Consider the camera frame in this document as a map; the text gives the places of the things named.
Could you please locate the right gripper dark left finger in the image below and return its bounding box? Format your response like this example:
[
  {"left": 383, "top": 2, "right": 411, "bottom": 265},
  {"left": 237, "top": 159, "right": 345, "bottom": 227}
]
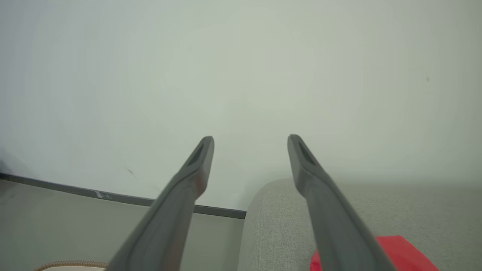
[{"left": 107, "top": 136, "right": 215, "bottom": 271}]

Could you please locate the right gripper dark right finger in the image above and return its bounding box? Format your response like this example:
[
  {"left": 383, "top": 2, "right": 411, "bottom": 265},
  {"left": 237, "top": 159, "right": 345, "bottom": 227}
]
[{"left": 287, "top": 134, "right": 397, "bottom": 271}]

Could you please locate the red garment with white trim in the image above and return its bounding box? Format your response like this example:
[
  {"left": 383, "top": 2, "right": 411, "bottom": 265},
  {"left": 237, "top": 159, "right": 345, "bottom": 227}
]
[{"left": 310, "top": 235, "right": 439, "bottom": 271}]

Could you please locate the cream perforated laundry basket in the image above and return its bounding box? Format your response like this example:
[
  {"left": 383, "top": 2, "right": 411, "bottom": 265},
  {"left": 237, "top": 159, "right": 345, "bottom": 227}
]
[{"left": 36, "top": 260, "right": 110, "bottom": 271}]

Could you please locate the grey fabric sofa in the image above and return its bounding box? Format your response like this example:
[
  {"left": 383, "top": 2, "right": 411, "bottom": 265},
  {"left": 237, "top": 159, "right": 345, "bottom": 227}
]
[{"left": 237, "top": 179, "right": 482, "bottom": 271}]

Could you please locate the dark wall baseboard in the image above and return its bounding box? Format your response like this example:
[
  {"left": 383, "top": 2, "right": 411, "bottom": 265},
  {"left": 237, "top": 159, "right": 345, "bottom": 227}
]
[{"left": 0, "top": 173, "right": 247, "bottom": 219}]

